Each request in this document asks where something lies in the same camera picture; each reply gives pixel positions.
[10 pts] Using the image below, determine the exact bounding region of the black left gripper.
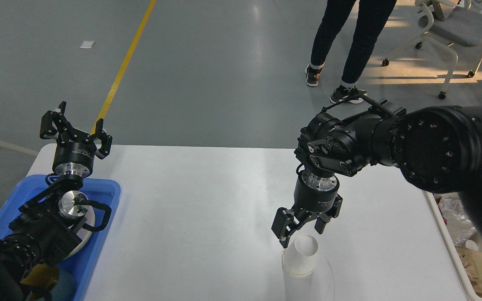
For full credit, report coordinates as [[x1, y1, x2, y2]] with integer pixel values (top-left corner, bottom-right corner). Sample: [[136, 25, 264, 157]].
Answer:
[[40, 101, 113, 179]]

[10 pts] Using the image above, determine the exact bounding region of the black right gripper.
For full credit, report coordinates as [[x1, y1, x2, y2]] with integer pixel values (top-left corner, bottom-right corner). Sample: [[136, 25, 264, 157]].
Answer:
[[271, 169, 343, 248]]

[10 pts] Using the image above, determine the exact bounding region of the white paper cup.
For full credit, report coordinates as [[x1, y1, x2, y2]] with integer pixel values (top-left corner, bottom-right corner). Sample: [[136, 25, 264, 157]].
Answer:
[[282, 235, 319, 278]]

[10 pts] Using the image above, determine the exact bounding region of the pink plate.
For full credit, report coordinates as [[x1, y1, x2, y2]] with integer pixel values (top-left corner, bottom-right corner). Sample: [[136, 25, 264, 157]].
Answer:
[[58, 191, 95, 259]]

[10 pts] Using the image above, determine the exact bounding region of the dark teal mug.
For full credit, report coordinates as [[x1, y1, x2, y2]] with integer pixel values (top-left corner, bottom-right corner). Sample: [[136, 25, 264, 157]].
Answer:
[[21, 264, 76, 301]]

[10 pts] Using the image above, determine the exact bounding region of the aluminium foil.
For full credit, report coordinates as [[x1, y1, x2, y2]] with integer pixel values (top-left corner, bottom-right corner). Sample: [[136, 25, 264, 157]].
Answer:
[[438, 196, 477, 246]]

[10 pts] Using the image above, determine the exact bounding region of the brown paper bag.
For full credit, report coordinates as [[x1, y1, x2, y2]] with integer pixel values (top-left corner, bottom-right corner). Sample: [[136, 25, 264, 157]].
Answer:
[[454, 245, 482, 299]]

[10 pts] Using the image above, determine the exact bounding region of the brown paper ball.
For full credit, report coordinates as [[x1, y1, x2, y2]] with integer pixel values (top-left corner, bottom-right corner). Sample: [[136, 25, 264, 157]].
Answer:
[[459, 250, 482, 293]]

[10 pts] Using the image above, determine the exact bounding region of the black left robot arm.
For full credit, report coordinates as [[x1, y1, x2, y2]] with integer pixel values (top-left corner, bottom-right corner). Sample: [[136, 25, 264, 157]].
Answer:
[[0, 101, 112, 301]]

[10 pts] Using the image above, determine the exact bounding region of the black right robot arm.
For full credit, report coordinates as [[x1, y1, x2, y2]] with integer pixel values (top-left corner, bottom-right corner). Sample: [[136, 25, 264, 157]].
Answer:
[[271, 94, 482, 248]]

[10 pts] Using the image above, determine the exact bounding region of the blue plastic tray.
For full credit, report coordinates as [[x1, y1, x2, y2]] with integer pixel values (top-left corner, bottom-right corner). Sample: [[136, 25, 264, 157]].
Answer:
[[0, 174, 121, 301]]

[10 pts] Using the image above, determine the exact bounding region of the white plastic bin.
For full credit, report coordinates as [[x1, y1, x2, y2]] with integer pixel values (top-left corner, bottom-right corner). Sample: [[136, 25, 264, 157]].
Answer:
[[423, 191, 482, 301]]

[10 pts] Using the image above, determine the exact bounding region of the person in black trousers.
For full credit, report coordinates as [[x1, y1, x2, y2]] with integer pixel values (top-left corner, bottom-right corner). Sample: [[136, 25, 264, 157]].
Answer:
[[305, 0, 397, 105]]

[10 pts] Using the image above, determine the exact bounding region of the grey office chair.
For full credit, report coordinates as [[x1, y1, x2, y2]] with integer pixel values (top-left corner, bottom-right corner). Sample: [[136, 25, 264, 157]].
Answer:
[[381, 0, 482, 99]]

